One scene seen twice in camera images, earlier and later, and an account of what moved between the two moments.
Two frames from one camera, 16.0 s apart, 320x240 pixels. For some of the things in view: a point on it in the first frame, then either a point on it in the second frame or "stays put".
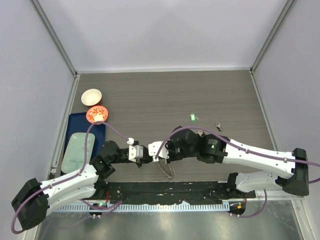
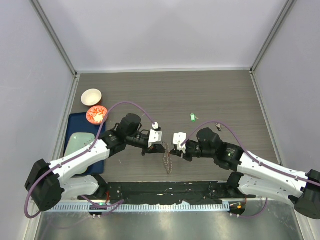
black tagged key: x=218 y=125 stays put
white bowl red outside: x=91 y=97 stays put
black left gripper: x=146 y=158 -> x=153 y=149
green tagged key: x=193 y=117 stays put
